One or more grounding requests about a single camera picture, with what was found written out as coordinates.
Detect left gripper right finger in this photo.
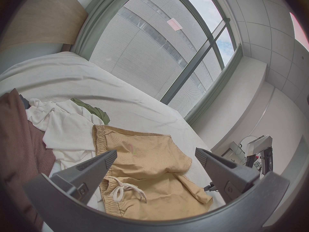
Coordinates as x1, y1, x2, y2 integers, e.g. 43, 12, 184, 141
195, 148, 260, 204

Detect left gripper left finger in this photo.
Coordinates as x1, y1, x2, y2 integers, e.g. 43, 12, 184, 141
51, 150, 118, 200

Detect tan shorts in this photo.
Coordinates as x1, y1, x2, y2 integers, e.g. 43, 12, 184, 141
92, 124, 213, 220

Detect bed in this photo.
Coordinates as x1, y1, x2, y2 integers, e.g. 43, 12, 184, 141
0, 0, 227, 220

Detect cream garment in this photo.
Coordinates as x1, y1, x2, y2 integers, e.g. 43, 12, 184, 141
26, 99, 107, 171

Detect green garment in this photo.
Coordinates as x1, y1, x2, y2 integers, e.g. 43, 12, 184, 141
70, 98, 110, 125

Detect brown garment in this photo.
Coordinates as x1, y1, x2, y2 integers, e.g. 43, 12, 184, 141
0, 88, 56, 229

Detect black garment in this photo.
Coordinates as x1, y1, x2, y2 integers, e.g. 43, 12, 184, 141
19, 94, 30, 111

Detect window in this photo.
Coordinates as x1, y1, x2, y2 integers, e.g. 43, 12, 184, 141
89, 0, 236, 118

